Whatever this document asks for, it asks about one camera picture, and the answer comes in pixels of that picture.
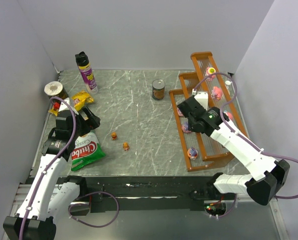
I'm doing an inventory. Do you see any orange bear figure middle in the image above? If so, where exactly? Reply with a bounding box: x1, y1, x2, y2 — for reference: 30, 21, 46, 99
123, 142, 129, 151

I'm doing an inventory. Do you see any pink figure with green hat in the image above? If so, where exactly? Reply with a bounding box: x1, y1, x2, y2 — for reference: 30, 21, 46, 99
205, 67, 216, 81

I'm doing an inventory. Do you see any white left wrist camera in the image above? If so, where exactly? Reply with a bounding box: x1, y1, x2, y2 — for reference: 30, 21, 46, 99
58, 97, 78, 114

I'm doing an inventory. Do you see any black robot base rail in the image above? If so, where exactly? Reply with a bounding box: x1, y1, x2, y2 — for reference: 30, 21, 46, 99
86, 176, 234, 213

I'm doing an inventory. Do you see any small orange bear figure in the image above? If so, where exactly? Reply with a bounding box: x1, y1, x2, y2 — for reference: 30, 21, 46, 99
111, 132, 117, 140

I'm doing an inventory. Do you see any pink pig figure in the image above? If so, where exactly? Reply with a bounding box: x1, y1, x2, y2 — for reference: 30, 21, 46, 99
211, 86, 223, 101

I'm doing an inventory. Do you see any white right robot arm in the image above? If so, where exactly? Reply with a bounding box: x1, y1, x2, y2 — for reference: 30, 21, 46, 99
178, 96, 290, 206

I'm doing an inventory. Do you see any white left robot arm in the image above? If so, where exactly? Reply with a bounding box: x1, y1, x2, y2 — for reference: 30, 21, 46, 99
3, 106, 100, 240

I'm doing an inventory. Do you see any green Chuba cassava chips bag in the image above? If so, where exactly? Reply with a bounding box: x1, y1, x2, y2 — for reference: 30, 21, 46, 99
71, 131, 106, 172

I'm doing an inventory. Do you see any orange tiered display shelf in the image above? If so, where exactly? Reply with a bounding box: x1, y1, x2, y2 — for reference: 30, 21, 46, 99
169, 51, 247, 172

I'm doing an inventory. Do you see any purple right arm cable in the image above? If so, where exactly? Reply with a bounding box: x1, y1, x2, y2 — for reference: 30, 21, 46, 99
192, 72, 298, 201

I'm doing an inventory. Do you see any brown tin can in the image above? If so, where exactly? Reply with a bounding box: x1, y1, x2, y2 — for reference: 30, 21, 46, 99
152, 79, 165, 100

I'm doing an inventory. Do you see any yellow snack bag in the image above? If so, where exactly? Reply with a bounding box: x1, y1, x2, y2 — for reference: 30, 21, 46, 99
48, 91, 94, 116

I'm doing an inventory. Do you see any purple cat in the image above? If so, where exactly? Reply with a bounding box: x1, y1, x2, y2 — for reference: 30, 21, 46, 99
181, 122, 191, 134

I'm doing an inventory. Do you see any pink round figure teal face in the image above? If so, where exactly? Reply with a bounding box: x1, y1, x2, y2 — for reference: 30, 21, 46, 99
224, 111, 234, 121

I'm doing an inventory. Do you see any purple figure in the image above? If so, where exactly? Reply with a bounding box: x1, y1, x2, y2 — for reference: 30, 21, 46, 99
187, 147, 198, 160

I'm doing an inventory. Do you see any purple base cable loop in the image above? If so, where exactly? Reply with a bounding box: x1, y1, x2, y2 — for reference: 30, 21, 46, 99
68, 190, 120, 228

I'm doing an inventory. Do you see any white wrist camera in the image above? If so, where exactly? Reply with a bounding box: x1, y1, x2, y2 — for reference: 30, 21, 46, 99
58, 97, 78, 114
192, 89, 209, 110

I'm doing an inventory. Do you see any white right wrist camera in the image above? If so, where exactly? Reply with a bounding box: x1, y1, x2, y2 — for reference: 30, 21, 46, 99
192, 89, 209, 110

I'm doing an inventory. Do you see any purple insect spray can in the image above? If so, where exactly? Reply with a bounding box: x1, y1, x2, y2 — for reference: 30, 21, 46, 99
75, 51, 98, 95

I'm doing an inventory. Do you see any purple bunny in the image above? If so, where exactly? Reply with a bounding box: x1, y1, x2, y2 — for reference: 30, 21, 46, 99
177, 108, 183, 117

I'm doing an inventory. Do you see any chips tube with white lid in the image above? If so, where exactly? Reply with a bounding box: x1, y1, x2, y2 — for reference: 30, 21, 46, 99
44, 81, 68, 100

